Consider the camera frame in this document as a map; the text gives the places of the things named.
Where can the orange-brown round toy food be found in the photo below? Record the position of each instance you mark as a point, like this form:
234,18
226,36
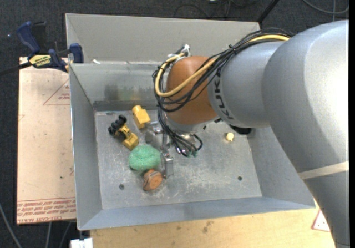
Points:
152,180

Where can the yellow and black toy vehicle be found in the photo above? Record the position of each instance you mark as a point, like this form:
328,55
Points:
124,133

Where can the yellow toy block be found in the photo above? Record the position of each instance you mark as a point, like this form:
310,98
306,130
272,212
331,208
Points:
141,116

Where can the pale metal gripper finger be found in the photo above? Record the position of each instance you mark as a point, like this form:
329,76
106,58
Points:
168,166
155,129

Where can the brown cardboard board red print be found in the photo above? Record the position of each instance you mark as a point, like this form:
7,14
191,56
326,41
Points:
44,141

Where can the small pale yellow ball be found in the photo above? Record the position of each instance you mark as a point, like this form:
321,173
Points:
230,136

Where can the grey metal bin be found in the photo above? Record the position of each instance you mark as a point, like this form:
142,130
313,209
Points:
194,186

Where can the small white strip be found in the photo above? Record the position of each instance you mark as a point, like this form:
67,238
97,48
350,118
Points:
96,61

